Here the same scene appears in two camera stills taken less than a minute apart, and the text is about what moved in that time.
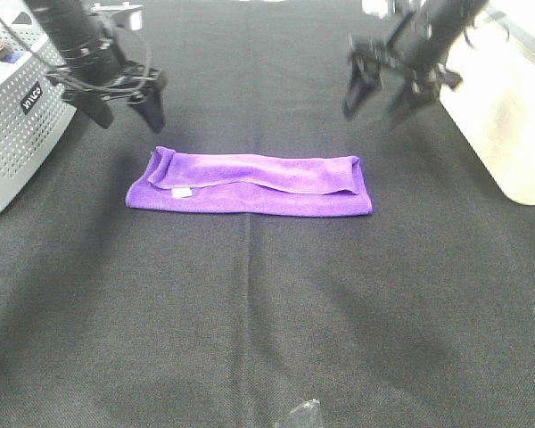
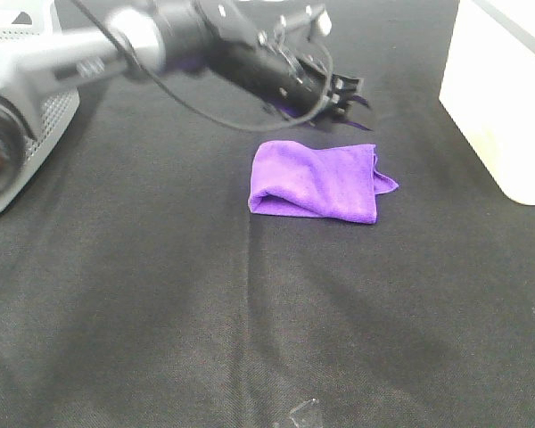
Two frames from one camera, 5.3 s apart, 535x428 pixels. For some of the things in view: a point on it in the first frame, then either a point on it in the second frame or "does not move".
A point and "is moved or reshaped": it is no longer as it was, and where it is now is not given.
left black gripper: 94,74 to 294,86
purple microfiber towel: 278,185 is moved or reshaped
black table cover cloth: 433,311 does not move
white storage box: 504,105 does not move
